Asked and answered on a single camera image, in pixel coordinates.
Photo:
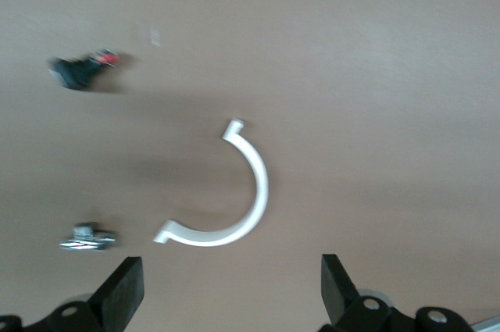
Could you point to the black switch with red end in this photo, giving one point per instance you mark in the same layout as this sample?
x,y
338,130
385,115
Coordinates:
x,y
74,72

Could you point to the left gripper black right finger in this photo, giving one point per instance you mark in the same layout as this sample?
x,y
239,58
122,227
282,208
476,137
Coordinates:
x,y
343,300

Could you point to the white curved plastic clamp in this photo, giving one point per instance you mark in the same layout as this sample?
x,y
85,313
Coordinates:
x,y
261,187

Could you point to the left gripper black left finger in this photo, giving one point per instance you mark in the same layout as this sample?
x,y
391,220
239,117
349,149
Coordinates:
x,y
117,297

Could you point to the small silver metal connector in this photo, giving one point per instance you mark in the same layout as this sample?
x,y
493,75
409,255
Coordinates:
x,y
88,240

